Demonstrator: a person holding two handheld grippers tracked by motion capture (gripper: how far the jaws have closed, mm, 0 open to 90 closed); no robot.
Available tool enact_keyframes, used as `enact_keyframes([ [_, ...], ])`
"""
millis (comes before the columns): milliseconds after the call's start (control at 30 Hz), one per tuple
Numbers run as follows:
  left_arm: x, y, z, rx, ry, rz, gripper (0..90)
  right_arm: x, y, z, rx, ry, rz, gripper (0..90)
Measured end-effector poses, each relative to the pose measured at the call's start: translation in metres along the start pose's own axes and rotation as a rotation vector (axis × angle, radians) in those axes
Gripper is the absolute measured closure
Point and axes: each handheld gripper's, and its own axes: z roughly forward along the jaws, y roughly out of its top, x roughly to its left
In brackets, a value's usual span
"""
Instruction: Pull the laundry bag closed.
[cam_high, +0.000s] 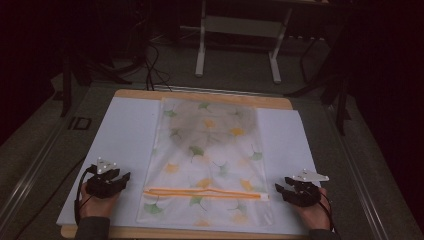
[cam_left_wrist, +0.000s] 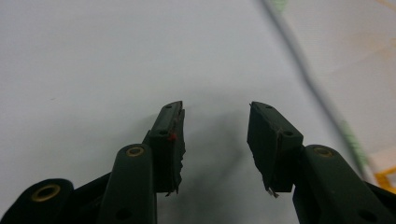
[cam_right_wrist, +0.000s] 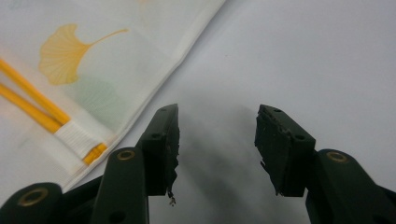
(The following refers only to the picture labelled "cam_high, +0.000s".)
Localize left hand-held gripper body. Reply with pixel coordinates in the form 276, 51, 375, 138
85, 157, 122, 200

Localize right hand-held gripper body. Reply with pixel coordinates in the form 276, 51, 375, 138
289, 168, 330, 208

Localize leaf print mesh laundry bag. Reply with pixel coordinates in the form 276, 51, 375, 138
135, 96, 274, 229

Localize person's left hand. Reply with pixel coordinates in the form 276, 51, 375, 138
79, 181, 122, 220

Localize person's right hand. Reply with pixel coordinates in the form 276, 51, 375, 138
293, 187, 332, 232

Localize white foam mat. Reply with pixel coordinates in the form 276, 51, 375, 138
55, 96, 322, 237

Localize wooden table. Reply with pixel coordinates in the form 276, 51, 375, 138
60, 88, 310, 240

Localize black metal stand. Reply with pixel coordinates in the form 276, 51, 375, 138
285, 19, 353, 137

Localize white metal stand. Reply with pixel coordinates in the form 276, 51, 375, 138
194, 0, 295, 85

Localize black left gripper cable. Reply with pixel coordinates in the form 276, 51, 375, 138
73, 165, 98, 226

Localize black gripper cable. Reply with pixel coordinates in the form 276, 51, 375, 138
73, 165, 98, 226
319, 190, 336, 233

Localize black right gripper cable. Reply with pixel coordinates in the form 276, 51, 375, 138
319, 190, 336, 233

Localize aluminium rail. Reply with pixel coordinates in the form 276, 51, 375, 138
152, 84, 288, 98
0, 109, 69, 234
323, 105, 393, 240

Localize black floor bracket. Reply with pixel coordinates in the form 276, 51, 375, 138
67, 116, 93, 131

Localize black floor cables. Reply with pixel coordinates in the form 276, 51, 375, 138
142, 41, 174, 93

